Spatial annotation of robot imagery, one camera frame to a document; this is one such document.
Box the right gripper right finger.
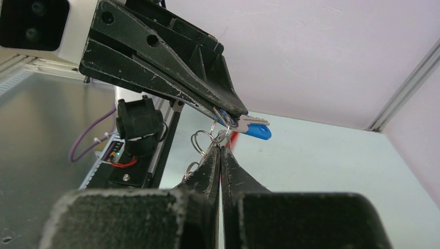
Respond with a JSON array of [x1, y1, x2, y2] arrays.
[[221, 147, 392, 248]]

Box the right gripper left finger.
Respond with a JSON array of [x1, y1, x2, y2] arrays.
[[39, 145, 220, 248]]

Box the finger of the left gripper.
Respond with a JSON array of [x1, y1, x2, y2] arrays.
[[123, 0, 249, 116], [79, 1, 216, 118]]

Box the blue key tag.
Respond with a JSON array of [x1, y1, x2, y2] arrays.
[[213, 107, 272, 140]]

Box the red-handled key organizer with rings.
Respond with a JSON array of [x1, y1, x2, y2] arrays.
[[182, 130, 239, 182]]

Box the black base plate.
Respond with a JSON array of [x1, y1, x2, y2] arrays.
[[87, 100, 183, 190]]

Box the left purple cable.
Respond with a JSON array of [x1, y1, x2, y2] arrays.
[[68, 106, 118, 163]]

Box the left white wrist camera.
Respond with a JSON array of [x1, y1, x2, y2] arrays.
[[1, 1, 97, 64]]

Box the grey cable duct rail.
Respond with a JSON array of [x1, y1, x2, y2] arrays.
[[1, 54, 86, 95]]

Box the left aluminium frame post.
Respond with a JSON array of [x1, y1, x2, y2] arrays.
[[365, 40, 439, 133]]

